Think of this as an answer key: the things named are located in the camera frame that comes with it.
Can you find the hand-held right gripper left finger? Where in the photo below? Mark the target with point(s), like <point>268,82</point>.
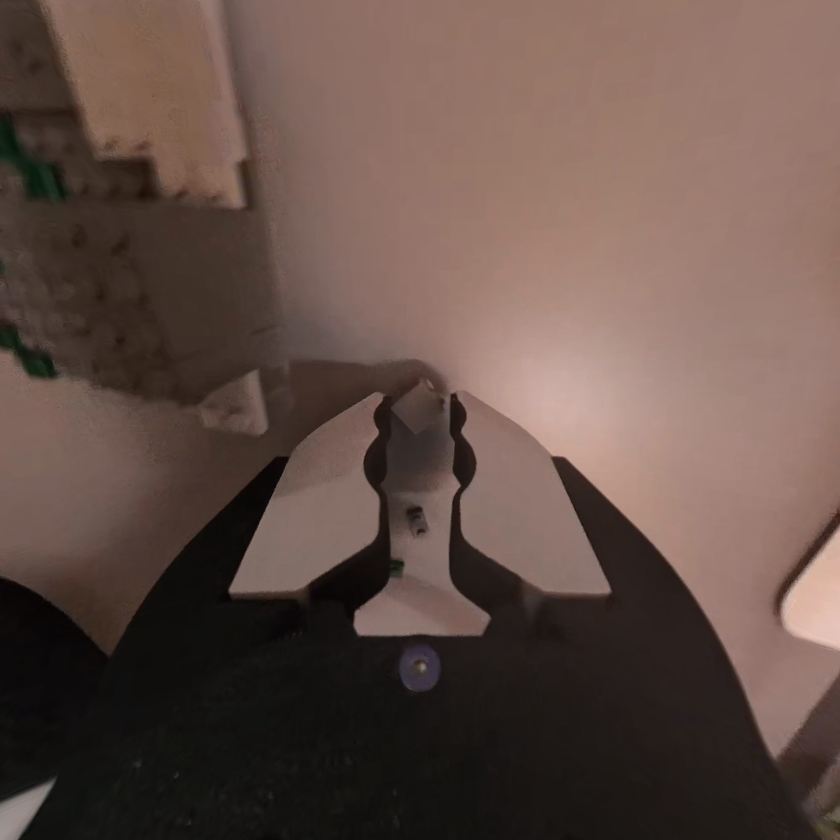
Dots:
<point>308,518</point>

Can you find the grey desk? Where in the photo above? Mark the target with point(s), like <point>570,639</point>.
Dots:
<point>525,197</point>

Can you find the white and wood book stand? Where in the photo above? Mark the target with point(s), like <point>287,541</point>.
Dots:
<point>817,590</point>

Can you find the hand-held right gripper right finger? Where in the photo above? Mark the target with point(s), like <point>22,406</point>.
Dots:
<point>531,518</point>

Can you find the grey baseplate brick build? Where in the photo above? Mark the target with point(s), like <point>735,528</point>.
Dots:
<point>164,282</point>

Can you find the tiny dark grey brick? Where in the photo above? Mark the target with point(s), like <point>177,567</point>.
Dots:
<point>416,520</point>

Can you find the dark cloth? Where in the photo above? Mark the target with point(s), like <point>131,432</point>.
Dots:
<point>39,682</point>

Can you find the light grey brick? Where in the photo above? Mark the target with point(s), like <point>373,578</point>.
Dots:
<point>415,410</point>

